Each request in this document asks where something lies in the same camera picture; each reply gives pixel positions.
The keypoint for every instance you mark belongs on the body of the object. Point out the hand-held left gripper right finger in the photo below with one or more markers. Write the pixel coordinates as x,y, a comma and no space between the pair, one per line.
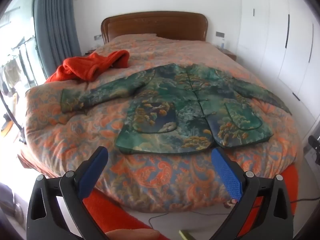
227,175

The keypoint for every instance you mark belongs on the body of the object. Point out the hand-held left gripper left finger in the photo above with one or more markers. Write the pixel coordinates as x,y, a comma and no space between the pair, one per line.
92,172

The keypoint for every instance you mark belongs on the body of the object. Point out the green patterned padded jacket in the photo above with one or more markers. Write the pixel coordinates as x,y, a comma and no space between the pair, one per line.
175,100

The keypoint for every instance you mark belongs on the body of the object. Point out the clothes drying rack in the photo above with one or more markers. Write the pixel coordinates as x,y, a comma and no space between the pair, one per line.
12,65

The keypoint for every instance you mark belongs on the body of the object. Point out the person's left hand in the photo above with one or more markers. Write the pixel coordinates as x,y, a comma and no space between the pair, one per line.
132,234

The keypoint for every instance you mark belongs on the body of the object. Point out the orange floral quilt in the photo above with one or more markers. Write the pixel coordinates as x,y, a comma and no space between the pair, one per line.
75,130

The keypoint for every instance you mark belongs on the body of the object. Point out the black device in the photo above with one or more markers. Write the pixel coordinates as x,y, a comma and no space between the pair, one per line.
314,143

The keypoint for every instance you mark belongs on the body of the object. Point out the black stand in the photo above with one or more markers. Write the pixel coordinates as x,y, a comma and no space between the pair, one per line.
10,115

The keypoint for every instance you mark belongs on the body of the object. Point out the red fleece garment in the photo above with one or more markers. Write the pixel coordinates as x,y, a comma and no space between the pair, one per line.
82,66

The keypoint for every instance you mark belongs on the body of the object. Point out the wooden nightstand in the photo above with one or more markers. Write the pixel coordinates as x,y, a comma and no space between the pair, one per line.
228,53

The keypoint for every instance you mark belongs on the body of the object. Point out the white wardrobe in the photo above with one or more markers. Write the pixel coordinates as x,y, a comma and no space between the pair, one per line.
275,30

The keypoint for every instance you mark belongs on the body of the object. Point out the blue-grey curtain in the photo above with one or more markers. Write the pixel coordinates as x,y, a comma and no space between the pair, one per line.
55,17

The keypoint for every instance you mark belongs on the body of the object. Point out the brown wooden headboard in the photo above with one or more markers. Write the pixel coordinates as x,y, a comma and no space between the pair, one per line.
155,25

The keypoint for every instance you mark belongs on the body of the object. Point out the grey wall switch panel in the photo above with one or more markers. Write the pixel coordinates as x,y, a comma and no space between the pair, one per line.
97,37
220,34

